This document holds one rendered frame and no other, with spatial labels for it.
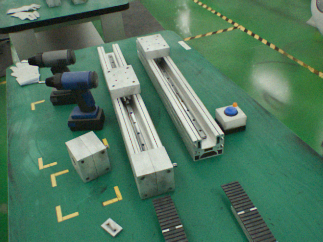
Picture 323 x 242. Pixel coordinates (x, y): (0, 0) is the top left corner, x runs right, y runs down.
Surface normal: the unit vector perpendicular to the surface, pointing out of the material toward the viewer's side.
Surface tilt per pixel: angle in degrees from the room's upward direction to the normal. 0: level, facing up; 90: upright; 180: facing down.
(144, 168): 0
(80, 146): 0
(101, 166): 90
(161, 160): 0
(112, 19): 90
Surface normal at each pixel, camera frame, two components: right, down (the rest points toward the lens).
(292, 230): -0.07, -0.79
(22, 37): 0.36, 0.55
